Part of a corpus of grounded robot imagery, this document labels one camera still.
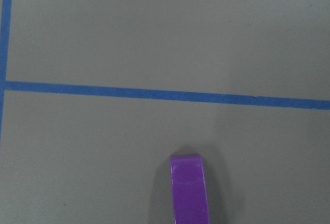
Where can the purple trapezoid block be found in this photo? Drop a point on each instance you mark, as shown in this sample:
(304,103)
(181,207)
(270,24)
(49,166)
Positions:
(189,194)

